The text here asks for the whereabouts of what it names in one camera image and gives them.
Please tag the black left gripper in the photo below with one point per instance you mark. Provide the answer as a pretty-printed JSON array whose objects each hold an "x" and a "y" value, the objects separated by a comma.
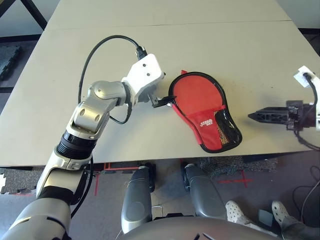
[{"x": 150, "y": 95}]

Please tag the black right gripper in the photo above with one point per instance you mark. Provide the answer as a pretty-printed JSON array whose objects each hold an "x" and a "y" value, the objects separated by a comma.
[{"x": 300, "y": 115}]

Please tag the red and black paddle case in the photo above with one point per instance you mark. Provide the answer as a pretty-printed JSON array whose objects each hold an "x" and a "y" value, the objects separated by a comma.
[{"x": 195, "y": 92}]

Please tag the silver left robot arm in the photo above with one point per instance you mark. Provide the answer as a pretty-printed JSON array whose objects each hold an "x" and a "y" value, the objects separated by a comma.
[{"x": 95, "y": 110}]

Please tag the white perforated clog shoe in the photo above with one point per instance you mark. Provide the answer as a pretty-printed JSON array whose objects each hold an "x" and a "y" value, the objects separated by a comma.
[
  {"x": 233, "y": 210},
  {"x": 278, "y": 208}
]

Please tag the grey right robot leg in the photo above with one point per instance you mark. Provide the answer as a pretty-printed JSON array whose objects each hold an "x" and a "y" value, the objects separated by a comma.
[{"x": 202, "y": 192}]

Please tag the grey robot leg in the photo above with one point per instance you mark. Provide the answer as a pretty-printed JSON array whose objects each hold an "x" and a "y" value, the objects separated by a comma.
[
  {"x": 137, "y": 200},
  {"x": 202, "y": 192}
]

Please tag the grey foot pedal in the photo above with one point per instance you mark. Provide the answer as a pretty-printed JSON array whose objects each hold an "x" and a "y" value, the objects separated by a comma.
[{"x": 266, "y": 217}]

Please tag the grey left robot leg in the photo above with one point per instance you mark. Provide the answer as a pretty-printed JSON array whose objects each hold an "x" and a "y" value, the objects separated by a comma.
[{"x": 137, "y": 200}]

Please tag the grey trouser leg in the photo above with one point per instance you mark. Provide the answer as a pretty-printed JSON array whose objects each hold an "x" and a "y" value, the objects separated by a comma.
[
  {"x": 247, "y": 222},
  {"x": 295, "y": 227}
]

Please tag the black foam floor mat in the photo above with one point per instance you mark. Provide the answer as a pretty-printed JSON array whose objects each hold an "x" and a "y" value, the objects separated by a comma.
[{"x": 8, "y": 60}]

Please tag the grey speckled puzzle mat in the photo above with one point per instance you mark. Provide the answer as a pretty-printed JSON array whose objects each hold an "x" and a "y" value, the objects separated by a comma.
[{"x": 15, "y": 180}]

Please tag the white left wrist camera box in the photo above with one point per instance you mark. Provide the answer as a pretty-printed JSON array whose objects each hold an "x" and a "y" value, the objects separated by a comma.
[{"x": 147, "y": 70}]

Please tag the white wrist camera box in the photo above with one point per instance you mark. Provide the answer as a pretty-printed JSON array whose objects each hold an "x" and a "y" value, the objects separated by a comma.
[
  {"x": 303, "y": 75},
  {"x": 147, "y": 70}
]

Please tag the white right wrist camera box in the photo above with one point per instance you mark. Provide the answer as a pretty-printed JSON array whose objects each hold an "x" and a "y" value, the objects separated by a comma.
[{"x": 303, "y": 75}]

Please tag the black metal frame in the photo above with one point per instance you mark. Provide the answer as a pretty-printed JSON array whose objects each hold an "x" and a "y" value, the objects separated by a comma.
[{"x": 37, "y": 15}]

